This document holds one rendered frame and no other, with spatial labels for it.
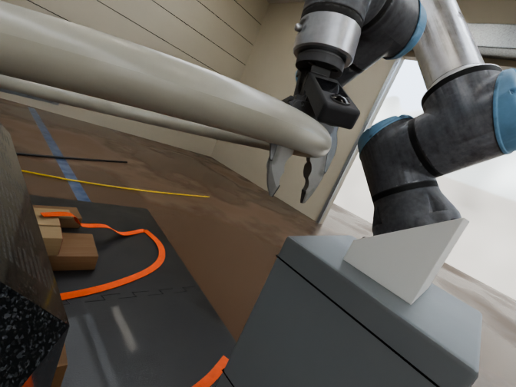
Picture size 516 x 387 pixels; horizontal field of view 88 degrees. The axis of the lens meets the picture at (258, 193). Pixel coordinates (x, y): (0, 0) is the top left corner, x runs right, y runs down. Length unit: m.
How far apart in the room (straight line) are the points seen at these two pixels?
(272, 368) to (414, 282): 0.37
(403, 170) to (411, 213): 0.10
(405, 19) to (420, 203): 0.36
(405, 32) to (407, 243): 0.39
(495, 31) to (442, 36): 4.13
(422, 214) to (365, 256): 0.15
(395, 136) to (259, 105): 0.57
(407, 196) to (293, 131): 0.52
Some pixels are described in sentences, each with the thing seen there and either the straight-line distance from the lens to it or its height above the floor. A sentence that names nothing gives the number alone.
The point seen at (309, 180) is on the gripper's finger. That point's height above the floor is 1.01.
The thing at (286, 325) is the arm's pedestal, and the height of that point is 0.67.
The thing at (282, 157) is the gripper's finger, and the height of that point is 1.02.
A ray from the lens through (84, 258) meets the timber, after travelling 1.73.
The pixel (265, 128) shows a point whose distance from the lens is 0.18.
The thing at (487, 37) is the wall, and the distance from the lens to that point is 4.91.
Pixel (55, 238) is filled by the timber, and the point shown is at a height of 0.20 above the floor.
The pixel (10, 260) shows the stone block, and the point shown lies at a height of 0.68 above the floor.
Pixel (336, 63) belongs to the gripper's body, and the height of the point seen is 1.17.
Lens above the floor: 1.04
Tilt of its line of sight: 11 degrees down
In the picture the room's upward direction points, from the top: 23 degrees clockwise
